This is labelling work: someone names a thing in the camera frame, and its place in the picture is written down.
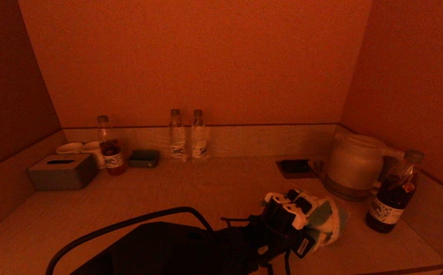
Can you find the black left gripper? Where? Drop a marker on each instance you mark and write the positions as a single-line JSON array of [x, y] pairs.
[[282, 240]]

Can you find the green white striped towel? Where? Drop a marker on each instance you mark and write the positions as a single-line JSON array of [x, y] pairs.
[[330, 221]]

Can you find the black recessed power socket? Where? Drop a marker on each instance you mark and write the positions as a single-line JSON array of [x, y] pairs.
[[294, 167]]

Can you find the grey kettle base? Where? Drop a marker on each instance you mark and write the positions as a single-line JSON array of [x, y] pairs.
[[343, 193]]

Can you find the white electric kettle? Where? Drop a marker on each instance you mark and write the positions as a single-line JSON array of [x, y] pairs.
[[353, 164]]

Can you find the large dark tea bottle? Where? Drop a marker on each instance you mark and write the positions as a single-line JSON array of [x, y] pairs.
[[388, 206]]

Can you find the clear water bottle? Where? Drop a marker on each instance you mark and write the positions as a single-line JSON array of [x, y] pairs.
[[177, 141], [199, 141]]

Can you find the small dark teal box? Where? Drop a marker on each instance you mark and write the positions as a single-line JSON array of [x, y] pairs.
[[144, 159]]

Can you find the small red tea bottle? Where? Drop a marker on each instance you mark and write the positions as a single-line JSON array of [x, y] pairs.
[[113, 159]]

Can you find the white tall cup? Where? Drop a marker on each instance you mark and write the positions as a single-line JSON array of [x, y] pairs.
[[94, 150]]

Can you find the grey tissue box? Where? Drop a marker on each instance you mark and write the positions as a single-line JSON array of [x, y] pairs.
[[62, 177]]

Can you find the white shallow cup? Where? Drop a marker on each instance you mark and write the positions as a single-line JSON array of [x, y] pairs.
[[69, 148]]

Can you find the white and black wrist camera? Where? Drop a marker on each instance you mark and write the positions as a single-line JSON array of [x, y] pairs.
[[286, 208]]

